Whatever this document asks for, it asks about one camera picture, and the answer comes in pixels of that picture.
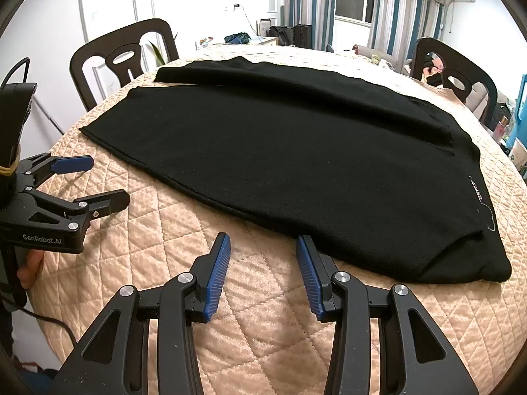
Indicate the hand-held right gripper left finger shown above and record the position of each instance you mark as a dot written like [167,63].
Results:
[216,279]

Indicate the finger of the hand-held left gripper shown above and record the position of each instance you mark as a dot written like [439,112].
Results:
[72,164]
[111,201]

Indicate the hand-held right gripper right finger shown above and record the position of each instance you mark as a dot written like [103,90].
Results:
[311,279]

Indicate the black pants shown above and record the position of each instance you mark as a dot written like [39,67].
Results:
[267,152]

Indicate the person's left hand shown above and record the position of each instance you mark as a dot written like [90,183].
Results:
[31,267]

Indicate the white metal pole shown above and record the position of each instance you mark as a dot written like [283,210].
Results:
[47,115]

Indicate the beige quilted blanket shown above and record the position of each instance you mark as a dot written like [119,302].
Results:
[263,337]

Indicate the dark wooden chair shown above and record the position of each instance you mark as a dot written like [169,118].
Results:
[90,53]
[420,55]

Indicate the green plant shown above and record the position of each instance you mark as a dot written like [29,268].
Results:
[156,53]

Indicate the dark blue cloth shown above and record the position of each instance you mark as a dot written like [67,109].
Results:
[238,38]

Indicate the white side desk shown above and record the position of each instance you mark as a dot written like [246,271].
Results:
[263,40]

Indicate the black bag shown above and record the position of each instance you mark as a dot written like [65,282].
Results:
[282,35]

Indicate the pink and black cloth bundle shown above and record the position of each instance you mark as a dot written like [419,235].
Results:
[432,70]

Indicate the white paper cup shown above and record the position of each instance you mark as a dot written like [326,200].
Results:
[519,152]

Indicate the blue striped curtain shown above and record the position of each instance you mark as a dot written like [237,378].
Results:
[308,8]
[405,12]

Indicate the window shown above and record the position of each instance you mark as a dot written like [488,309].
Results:
[354,2]

